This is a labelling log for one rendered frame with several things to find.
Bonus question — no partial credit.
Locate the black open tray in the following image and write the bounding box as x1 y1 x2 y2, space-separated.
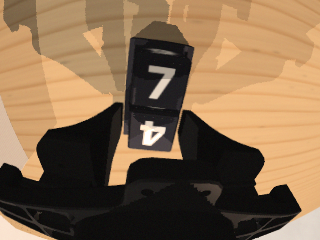
123 37 195 135

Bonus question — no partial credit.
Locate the black cube with digit 4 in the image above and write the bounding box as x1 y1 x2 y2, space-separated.
127 104 180 152

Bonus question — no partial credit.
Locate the black cube with white number 7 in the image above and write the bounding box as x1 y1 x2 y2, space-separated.
130 47 192 110

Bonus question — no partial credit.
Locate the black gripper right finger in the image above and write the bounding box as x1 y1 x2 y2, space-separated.
177 110 265 199

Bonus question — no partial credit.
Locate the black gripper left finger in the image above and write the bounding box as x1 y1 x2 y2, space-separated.
36 102 124 188

